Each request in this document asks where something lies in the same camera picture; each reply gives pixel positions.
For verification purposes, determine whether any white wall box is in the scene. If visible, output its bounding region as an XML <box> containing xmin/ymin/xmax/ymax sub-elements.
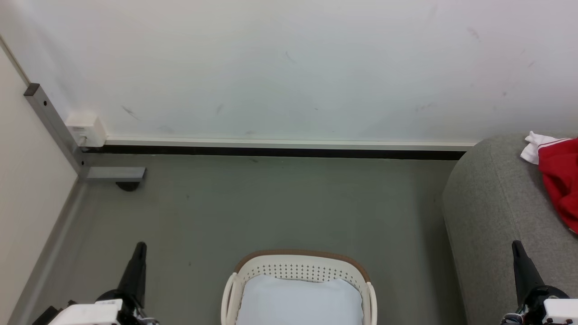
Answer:
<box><xmin>65</xmin><ymin>111</ymin><xmax>108</xmax><ymax>149</ymax></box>

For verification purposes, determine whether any pale blue cloth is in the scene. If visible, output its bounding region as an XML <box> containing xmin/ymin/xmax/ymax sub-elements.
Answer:
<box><xmin>235</xmin><ymin>274</ymin><xmax>364</xmax><ymax>325</ymax></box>

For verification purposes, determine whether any grey metal frame leg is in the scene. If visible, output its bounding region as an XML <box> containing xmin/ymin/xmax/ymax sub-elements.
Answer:
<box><xmin>23</xmin><ymin>83</ymin><xmax>147</xmax><ymax>184</ymax></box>

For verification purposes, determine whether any red white-striped garment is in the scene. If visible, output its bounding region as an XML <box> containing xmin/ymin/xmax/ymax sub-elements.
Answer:
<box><xmin>520</xmin><ymin>130</ymin><xmax>578</xmax><ymax>236</ymax></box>

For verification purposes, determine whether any white black baseboard strip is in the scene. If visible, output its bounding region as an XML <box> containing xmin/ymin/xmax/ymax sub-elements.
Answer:
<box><xmin>83</xmin><ymin>137</ymin><xmax>478</xmax><ymax>161</ymax></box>

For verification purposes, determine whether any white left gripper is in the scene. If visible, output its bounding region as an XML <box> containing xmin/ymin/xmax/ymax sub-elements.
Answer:
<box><xmin>47</xmin><ymin>241</ymin><xmax>159</xmax><ymax>325</ymax></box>

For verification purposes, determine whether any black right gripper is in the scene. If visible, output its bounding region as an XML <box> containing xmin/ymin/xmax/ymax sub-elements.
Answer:
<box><xmin>501</xmin><ymin>240</ymin><xmax>578</xmax><ymax>325</ymax></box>

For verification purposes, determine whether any beige partition panel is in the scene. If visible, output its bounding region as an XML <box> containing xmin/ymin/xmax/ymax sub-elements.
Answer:
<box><xmin>0</xmin><ymin>40</ymin><xmax>78</xmax><ymax>313</ymax></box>

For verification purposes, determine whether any white perforated laundry basket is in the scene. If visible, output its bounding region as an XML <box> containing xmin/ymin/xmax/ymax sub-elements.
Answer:
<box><xmin>220</xmin><ymin>249</ymin><xmax>378</xmax><ymax>325</ymax></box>

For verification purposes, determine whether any grey fabric sofa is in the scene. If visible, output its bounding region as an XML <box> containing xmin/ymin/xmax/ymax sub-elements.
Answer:
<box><xmin>442</xmin><ymin>133</ymin><xmax>578</xmax><ymax>325</ymax></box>

